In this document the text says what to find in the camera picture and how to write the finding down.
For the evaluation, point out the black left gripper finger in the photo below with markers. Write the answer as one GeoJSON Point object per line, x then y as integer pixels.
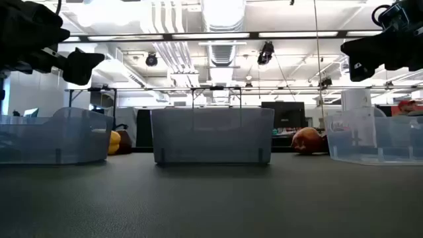
{"type": "Point", "coordinates": [81, 67]}

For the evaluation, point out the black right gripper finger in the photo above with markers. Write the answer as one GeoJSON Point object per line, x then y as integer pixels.
{"type": "Point", "coordinates": [363, 56]}

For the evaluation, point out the yellow bell pepper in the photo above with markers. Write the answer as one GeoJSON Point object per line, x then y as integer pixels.
{"type": "Point", "coordinates": [114, 142]}

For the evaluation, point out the orange bell pepper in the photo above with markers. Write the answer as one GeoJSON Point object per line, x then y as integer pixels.
{"type": "Point", "coordinates": [307, 140]}

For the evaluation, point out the white round pillar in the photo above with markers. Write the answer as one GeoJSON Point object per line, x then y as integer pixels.
{"type": "Point", "coordinates": [356, 99]}

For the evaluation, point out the person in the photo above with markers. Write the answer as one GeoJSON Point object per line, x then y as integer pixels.
{"type": "Point", "coordinates": [408, 106]}

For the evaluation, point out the small background screen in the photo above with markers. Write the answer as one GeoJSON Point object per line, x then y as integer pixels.
{"type": "Point", "coordinates": [31, 112]}

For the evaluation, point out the clear plastic bin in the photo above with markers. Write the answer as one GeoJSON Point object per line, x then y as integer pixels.
{"type": "Point", "coordinates": [211, 139]}
{"type": "Point", "coordinates": [56, 139]}
{"type": "Point", "coordinates": [373, 145]}

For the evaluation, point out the black background cabinet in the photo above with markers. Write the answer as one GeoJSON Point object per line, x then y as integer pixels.
{"type": "Point", "coordinates": [144, 129]}

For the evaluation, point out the black computer monitor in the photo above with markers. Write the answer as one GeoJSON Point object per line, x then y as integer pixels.
{"type": "Point", "coordinates": [284, 114]}

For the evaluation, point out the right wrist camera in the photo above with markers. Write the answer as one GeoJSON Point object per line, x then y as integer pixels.
{"type": "Point", "coordinates": [391, 16]}

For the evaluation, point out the black background rail frame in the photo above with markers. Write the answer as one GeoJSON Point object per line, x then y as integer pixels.
{"type": "Point", "coordinates": [165, 88]}

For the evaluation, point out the black overhead frame bar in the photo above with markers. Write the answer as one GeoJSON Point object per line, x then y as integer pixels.
{"type": "Point", "coordinates": [211, 35]}

